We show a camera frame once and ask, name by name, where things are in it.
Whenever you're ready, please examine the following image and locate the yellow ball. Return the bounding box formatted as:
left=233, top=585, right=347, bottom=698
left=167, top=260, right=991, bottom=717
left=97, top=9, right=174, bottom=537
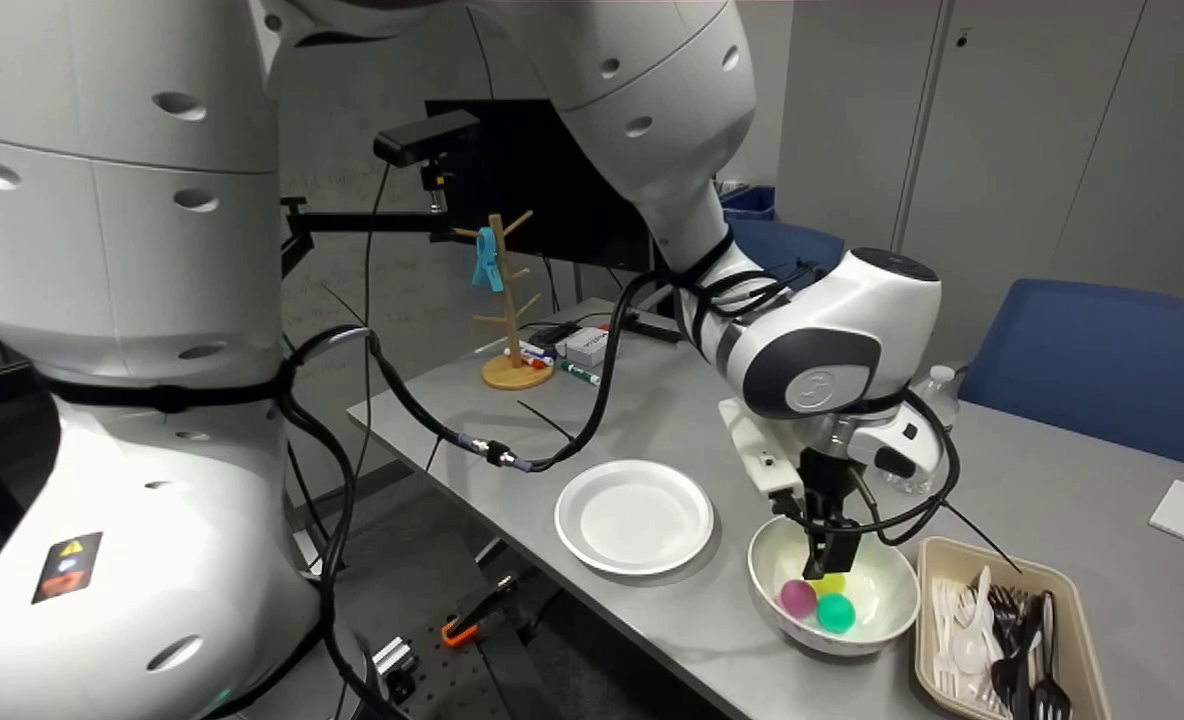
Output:
left=809, top=572, right=847, bottom=596

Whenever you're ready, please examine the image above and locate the black plastic fork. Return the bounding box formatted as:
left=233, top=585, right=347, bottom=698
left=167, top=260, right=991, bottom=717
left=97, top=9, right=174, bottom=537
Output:
left=1030, top=591, right=1071, bottom=720

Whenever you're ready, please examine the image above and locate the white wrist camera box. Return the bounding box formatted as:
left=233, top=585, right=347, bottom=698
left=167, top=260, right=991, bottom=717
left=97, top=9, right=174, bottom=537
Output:
left=720, top=402, right=801, bottom=497

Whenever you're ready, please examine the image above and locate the wooden mug tree stand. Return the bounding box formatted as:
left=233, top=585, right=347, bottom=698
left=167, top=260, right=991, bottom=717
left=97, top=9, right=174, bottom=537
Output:
left=459, top=213, right=553, bottom=393

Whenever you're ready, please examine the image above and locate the green ball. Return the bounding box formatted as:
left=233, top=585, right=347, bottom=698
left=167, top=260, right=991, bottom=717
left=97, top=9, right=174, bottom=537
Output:
left=815, top=591, right=857, bottom=632

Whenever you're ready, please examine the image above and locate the beige cutlery tray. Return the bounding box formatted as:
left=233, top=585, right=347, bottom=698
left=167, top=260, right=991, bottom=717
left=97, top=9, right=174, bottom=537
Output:
left=912, top=537, right=1113, bottom=720

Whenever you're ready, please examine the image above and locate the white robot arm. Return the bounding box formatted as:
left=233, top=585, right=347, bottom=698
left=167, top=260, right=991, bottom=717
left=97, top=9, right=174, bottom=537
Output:
left=0, top=0, right=946, bottom=720

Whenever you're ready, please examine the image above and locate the white round plate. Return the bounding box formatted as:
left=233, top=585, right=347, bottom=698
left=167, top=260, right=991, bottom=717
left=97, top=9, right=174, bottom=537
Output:
left=553, top=459, right=715, bottom=579

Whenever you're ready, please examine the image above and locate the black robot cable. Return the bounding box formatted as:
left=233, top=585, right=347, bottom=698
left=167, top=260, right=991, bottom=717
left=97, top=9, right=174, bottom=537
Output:
left=205, top=232, right=967, bottom=720

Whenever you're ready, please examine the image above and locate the white bowl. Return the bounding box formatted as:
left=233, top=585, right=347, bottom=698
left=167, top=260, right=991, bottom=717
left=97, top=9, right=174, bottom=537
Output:
left=745, top=517, right=921, bottom=659

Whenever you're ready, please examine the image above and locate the magenta red ball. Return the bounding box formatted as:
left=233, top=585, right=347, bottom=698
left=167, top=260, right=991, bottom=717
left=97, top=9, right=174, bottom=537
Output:
left=781, top=579, right=815, bottom=618

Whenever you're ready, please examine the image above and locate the white plastic spoon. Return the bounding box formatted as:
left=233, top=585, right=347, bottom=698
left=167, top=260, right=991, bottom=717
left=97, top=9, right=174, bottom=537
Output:
left=933, top=570, right=999, bottom=710

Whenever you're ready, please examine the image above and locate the blue chair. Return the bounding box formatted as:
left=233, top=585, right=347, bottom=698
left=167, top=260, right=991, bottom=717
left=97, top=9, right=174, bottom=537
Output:
left=959, top=281, right=1184, bottom=459

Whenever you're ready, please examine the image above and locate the clear plastic water bottle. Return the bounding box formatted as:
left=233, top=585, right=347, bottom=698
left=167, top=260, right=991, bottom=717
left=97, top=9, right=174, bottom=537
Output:
left=918, top=365, right=959, bottom=430

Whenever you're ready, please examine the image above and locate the black camera on mount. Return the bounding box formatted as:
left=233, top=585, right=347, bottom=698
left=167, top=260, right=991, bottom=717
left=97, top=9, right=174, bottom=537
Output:
left=374, top=107, right=478, bottom=167

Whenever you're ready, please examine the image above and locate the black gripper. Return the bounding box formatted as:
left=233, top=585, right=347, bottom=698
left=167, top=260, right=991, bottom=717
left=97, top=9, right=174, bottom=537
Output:
left=801, top=448, right=859, bottom=579

